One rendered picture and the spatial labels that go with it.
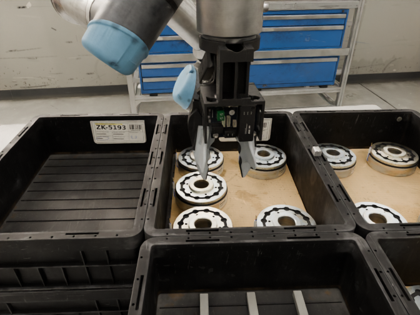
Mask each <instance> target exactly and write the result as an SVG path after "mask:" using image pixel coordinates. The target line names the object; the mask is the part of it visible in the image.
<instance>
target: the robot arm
mask: <svg viewBox="0 0 420 315"><path fill-rule="evenodd" d="M51 3H52V6H53V8H54V9H55V10H56V12H57V13H58V14H59V15H60V16H61V17H62V18H63V19H65V20H66V21H68V22H70V23H73V24H77V25H81V26H82V27H84V28H85V29H87V30H86V32H85V33H84V36H83V37H82V41H81V42H82V45H83V47H84V48H85V49H86V50H87V51H89V52H90V53H91V54H92V55H94V56H96V57H97V58H98V59H100V60H101V61H102V62H104V63H105V64H107V65H108V66H110V67H111V68H113V69H115V70H116V71H117V72H119V73H121V74H123V75H131V74H132V73H133V72H134V71H135V70H136V69H137V68H138V66H139V65H140V64H141V62H142V61H143V60H144V59H146V58H147V57H148V55H149V51H150V49H151V48H152V46H153V45H154V43H155V42H156V40H157V39H158V37H159V36H160V34H161V33H162V31H163V30H164V28H165V27H166V25H168V26H169V27H170V28H171V29H172V30H173V31H175V32H176V33H177V34H178V35H179V36H181V37H182V38H183V39H184V40H185V41H186V42H187V43H188V44H189V45H190V46H192V47H193V49H192V51H193V54H194V56H195V58H197V61H196V63H195V65H190V64H189V65H187V66H186V67H185V68H184V70H182V72H181V73H180V75H179V77H178V79H177V81H176V83H175V85H174V89H173V92H172V96H173V99H174V101H175V102H176V103H178V104H179V105H180V106H181V107H182V108H183V109H185V110H187V111H189V115H188V119H187V126H188V131H189V136H190V138H191V143H192V150H193V153H194V158H195V162H196V166H197V170H198V171H199V173H200V175H201V177H202V178H203V179H204V180H207V176H208V171H209V167H208V161H209V158H210V157H211V155H210V152H209V149H210V146H211V144H212V143H213V142H214V140H215V138H223V137H224V138H236V141H237V142H238V143H239V146H238V149H237V150H238V153H239V155H240V157H239V167H240V171H241V176H242V178H245V176H246V174H247V173H248V172H249V170H250V168H251V167H252V168H253V169H256V168H257V166H256V158H255V156H254V155H255V152H256V146H257V144H256V138H257V137H258V139H259V140H260V141H262V135H263V122H264V109H265V100H264V98H263V97H262V95H261V93H260V92H259V90H258V89H257V87H256V86H255V84H254V83H253V82H249V72H250V62H253V61H254V51H257V50H258V49H259V47H260V38H261V36H260V34H259V33H261V32H262V29H263V13H266V12H268V10H269V4H268V3H266V2H264V0H196V5H195V4H194V3H193V2H192V1H191V0H51ZM260 110H261V112H260ZM207 120H208V122H207Z"/></svg>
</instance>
